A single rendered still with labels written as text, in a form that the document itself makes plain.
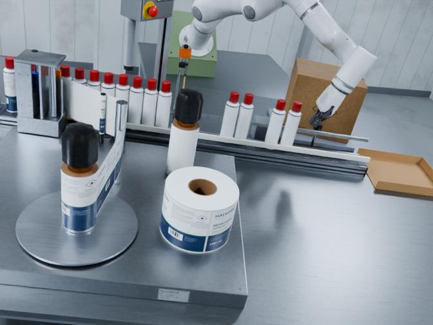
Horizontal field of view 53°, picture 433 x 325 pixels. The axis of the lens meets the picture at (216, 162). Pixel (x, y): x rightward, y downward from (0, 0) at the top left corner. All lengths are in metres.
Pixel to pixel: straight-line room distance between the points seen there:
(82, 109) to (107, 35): 2.70
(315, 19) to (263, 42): 3.20
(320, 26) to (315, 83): 0.33
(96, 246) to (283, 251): 0.54
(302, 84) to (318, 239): 0.74
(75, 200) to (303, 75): 1.13
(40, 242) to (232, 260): 0.49
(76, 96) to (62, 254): 0.67
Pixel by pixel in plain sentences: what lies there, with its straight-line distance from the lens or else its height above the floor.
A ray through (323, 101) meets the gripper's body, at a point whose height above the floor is 1.11.
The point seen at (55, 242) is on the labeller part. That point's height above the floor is 0.89.
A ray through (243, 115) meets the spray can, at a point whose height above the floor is 1.01.
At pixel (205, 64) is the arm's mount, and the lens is 2.45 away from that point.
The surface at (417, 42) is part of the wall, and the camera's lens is 5.77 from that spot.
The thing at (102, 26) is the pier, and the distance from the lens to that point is 4.27.
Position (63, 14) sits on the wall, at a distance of 4.52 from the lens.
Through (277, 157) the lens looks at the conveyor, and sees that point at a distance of 1.72.
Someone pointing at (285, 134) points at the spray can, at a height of 0.95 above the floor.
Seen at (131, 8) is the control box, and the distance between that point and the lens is 1.59.
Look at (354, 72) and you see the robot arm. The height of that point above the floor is 1.25.
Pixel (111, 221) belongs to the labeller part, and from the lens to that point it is 1.23.
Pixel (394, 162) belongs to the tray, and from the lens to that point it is 2.07.
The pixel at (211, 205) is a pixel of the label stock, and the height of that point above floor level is 1.02.
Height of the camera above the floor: 1.68
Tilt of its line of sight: 31 degrees down
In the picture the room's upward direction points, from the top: 11 degrees clockwise
